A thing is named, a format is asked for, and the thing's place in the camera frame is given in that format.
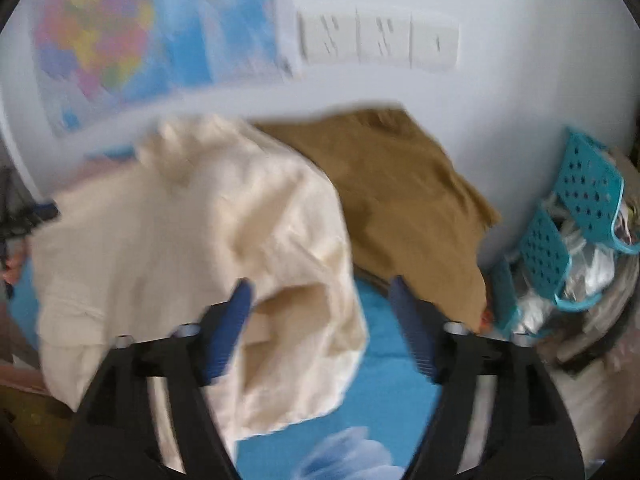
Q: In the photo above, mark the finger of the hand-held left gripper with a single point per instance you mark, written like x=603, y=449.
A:
x=46, y=210

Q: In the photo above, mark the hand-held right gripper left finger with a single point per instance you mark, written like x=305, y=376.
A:
x=227, y=330

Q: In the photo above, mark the white wall socket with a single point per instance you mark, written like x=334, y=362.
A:
x=327, y=39
x=384, y=40
x=434, y=42

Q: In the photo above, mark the teal perforated plastic basket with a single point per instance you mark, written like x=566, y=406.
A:
x=587, y=185

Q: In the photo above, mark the cream shirt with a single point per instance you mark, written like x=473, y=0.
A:
x=200, y=220

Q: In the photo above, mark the brown shirt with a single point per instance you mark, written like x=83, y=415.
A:
x=400, y=200

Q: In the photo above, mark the colourful wall map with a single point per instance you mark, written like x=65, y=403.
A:
x=125, y=35

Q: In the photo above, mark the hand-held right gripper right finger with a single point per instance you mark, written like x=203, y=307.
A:
x=412, y=325

